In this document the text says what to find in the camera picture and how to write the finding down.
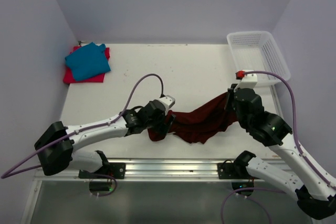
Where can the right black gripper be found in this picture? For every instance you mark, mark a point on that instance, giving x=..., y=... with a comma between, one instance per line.
x=228, y=106

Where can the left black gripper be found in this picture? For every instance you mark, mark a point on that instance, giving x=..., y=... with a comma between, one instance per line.
x=162, y=127

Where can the dark red t-shirt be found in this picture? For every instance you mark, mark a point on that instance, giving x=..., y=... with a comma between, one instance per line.
x=204, y=122

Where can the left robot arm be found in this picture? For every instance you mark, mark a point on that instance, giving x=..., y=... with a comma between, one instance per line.
x=61, y=147

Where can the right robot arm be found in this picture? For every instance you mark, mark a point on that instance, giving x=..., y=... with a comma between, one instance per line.
x=309, y=185

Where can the white plastic basket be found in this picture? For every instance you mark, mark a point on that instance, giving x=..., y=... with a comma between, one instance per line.
x=258, y=51

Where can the folded blue t-shirt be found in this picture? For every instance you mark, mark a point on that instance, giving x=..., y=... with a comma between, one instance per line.
x=88, y=61

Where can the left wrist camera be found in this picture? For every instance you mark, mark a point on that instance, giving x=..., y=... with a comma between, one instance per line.
x=168, y=102

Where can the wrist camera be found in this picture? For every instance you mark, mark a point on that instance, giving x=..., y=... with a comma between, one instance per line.
x=168, y=102
x=246, y=80

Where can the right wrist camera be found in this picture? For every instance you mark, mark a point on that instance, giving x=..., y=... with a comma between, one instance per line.
x=246, y=80

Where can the aluminium mounting rail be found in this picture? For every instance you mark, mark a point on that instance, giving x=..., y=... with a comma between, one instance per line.
x=160, y=170

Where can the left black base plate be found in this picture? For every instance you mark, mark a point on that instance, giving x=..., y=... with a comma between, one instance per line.
x=114, y=169

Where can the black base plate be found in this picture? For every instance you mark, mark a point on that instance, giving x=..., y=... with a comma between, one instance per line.
x=114, y=169
x=232, y=170

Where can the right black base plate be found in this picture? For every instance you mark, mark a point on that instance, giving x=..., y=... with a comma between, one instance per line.
x=232, y=170

